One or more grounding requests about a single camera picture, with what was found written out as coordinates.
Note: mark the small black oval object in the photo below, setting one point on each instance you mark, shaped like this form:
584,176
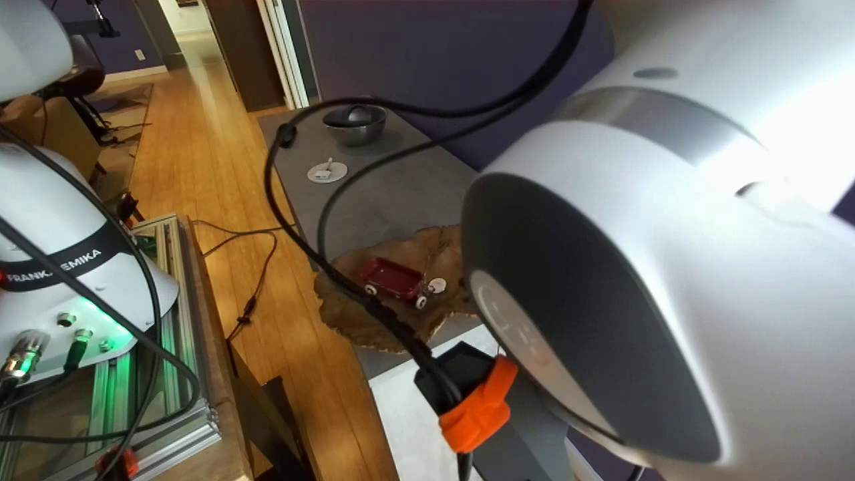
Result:
287,138

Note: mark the white door frame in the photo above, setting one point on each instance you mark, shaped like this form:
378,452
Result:
290,54

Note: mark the dark swivel chair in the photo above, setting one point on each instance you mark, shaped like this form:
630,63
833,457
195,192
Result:
87,78

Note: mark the black stand with clamp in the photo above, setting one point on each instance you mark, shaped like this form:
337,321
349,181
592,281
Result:
101,21

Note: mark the white round disc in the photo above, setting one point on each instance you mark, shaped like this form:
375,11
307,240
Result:
326,172

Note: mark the grey metal bowl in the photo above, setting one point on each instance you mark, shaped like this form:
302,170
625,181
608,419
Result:
355,131

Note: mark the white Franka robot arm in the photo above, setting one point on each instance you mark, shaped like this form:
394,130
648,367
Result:
668,269

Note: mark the brown wooden furniture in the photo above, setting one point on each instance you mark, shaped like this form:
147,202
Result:
55,123

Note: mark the grey concrete-look cabinet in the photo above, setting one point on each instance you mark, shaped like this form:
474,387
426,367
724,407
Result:
391,196

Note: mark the red toy wagon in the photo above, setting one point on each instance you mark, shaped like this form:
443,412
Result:
391,277

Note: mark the white wall socket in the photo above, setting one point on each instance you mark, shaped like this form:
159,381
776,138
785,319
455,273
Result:
139,54

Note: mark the aluminium profile robot stand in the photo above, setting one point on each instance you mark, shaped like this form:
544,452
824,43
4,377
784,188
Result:
178,269

